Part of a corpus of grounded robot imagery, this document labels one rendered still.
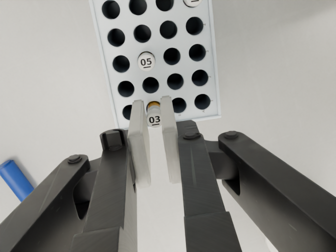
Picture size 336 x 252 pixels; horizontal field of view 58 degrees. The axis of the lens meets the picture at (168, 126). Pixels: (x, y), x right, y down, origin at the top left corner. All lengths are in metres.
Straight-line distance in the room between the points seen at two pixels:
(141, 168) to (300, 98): 0.19
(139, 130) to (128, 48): 0.09
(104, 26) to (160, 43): 0.04
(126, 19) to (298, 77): 0.16
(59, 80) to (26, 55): 0.03
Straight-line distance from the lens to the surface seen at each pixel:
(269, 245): 0.32
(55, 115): 0.29
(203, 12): 0.23
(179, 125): 0.17
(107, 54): 0.23
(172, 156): 0.15
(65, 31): 0.27
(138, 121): 0.17
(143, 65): 0.22
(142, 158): 0.15
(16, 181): 0.31
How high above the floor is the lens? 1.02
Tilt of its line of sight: 70 degrees down
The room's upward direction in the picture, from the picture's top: 171 degrees clockwise
